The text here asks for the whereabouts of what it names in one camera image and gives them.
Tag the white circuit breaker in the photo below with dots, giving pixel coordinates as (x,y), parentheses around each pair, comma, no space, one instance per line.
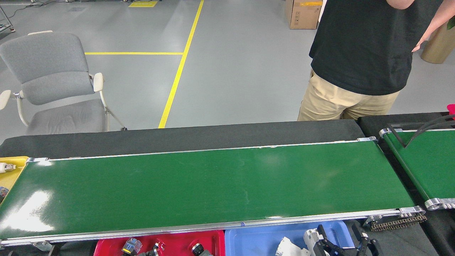
(310,236)
(286,247)

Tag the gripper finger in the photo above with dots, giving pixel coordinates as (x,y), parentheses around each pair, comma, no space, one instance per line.
(368,249)
(328,249)

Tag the long green conveyor belt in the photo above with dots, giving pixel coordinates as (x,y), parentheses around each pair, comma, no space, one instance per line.
(213,185)

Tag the person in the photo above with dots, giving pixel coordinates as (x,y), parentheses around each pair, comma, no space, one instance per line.
(355,46)

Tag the yellow plastic bin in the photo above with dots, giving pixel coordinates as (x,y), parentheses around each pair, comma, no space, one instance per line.
(10,177)

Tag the brown cardboard box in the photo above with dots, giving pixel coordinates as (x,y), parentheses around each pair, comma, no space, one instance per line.
(302,16)

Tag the grey padded armchair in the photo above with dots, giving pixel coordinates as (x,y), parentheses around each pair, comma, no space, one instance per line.
(49,67)

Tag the short green conveyor belt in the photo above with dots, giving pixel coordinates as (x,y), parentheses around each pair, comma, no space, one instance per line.
(426,167)

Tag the grey metal frame trolley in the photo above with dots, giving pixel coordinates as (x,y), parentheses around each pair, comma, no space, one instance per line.
(12,30)

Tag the red parts tray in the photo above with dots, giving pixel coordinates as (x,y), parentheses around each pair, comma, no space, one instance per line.
(451,108)

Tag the black triangular guide bracket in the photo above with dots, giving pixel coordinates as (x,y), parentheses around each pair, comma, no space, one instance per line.
(405,143)

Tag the white silver-tipped sensor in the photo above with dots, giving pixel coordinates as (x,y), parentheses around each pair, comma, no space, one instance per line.
(6,167)

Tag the person's right forearm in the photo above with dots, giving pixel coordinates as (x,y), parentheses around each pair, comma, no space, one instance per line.
(400,3)

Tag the blue plastic bin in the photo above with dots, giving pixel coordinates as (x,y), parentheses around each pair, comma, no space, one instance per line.
(256,241)

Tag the potted plant in brown pot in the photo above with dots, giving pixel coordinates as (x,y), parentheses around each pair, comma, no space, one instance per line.
(439,49)

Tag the person's left hand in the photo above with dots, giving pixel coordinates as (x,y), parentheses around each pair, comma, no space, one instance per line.
(419,42)

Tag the red plastic bin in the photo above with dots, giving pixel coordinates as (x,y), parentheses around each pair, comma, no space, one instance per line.
(174,245)

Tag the person's left forearm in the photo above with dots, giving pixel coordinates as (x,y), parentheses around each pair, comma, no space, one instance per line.
(440,17)

